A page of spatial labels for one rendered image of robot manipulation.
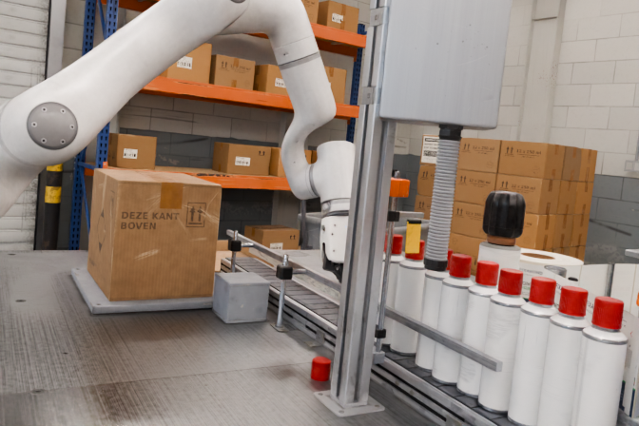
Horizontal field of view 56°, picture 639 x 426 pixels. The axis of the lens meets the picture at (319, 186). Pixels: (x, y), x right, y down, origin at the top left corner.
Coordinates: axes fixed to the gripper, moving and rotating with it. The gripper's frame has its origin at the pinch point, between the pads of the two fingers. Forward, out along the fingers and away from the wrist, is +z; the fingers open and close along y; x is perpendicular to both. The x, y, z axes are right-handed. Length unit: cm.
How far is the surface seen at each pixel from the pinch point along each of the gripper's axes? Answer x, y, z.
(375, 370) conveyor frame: -15.7, -5.6, 15.6
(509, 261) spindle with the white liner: -20.2, 26.7, -2.6
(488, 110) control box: -51, -6, -21
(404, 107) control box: -44, -15, -22
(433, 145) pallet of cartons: 247, 248, -129
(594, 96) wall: 207, 407, -175
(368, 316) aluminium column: -27.8, -14.0, 6.4
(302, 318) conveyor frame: 10.5, -5.5, 5.2
